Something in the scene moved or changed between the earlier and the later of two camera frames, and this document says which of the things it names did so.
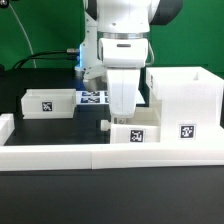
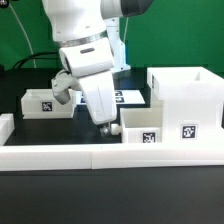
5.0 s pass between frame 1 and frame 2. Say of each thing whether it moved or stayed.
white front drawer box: stayed
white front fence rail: stayed
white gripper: moved
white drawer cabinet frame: stayed
